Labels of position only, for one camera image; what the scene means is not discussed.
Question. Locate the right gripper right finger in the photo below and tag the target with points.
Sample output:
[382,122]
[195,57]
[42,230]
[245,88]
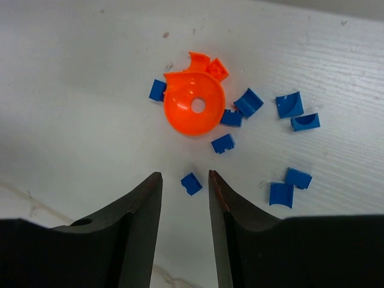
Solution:
[256,249]

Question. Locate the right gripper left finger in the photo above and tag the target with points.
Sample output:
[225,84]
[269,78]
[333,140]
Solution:
[112,247]

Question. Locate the orange ring lego piece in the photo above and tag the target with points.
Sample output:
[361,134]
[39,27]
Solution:
[194,102]

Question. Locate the small blue lego piece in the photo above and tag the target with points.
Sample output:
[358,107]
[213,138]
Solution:
[223,143]
[191,184]
[289,105]
[281,194]
[231,118]
[158,90]
[249,103]
[297,178]
[307,122]

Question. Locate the orange curved lego piece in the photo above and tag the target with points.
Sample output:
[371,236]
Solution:
[198,62]

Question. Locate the small orange square lego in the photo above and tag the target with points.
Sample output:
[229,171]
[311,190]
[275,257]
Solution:
[217,70]

